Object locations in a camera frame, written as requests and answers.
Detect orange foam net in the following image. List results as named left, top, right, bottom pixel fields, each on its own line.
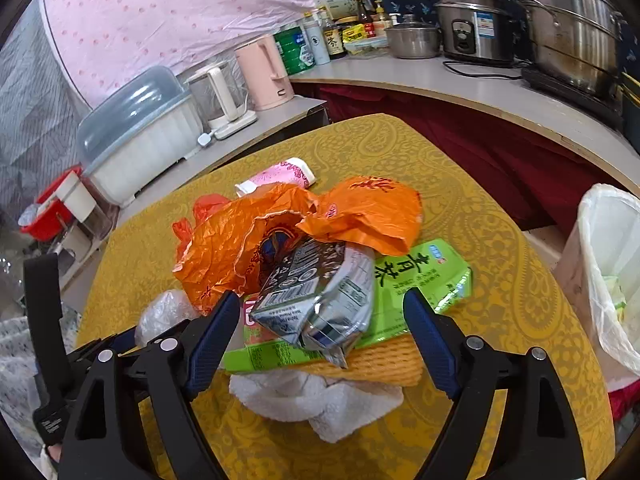
left=288, top=334, right=425, bottom=387

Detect red plastic bag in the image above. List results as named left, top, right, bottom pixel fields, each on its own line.
left=171, top=193, right=230, bottom=260

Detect green tea box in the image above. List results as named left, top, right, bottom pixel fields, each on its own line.
left=222, top=238, right=473, bottom=374

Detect white paper towel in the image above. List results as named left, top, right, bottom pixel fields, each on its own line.
left=229, top=370, right=404, bottom=443

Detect orange snack wrapper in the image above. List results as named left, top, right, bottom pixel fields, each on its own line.
left=172, top=177, right=423, bottom=315

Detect silver foil wrapper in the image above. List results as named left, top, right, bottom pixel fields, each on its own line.
left=253, top=237, right=374, bottom=370

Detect pink paper cup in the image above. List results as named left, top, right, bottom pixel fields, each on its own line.
left=235, top=157, right=317, bottom=197

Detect white lined trash bin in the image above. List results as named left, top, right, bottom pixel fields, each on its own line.
left=553, top=184, right=640, bottom=391

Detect yellow patterned tablecloth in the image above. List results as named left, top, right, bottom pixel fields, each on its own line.
left=78, top=114, right=615, bottom=479

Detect red plastic basket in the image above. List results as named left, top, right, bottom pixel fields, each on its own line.
left=20, top=165, right=82, bottom=242

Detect white lidded container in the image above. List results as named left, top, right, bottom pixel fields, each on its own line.
left=55, top=171, right=96, bottom=222

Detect red cabinet curtain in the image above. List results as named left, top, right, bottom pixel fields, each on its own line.
left=293, top=82, right=623, bottom=235

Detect white dish rack box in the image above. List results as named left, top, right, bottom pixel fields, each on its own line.
left=77, top=66, right=204, bottom=207

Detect white glass kettle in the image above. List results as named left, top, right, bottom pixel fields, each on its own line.
left=184, top=62, right=257, bottom=146

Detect black induction cooker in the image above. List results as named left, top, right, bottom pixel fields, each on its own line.
left=521, top=67, right=623, bottom=131

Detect pink dotted curtain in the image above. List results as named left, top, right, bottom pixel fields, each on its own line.
left=43, top=0, right=314, bottom=106

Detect pink electric kettle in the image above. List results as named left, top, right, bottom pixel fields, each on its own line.
left=234, top=35, right=294, bottom=112

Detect blue yellow basin stack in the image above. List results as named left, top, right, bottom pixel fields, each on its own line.
left=620, top=72, right=640, bottom=153

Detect green tin can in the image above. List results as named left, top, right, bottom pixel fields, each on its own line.
left=273, top=26, right=314, bottom=76

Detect large steel steamer pot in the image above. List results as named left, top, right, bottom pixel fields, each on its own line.
left=514, top=0, right=620, bottom=96

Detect small steel pot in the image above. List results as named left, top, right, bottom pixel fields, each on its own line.
left=385, top=14, right=442, bottom=60

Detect steel rice cooker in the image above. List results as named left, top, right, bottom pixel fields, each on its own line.
left=435, top=0, right=514, bottom=66

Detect white bottle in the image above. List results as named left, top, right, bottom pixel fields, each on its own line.
left=303, top=12, right=331, bottom=65

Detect soy sauce bottle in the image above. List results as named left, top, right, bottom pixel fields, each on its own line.
left=319, top=6, right=347, bottom=60

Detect white carton box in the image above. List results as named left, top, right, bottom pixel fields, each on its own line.
left=314, top=0, right=357, bottom=21

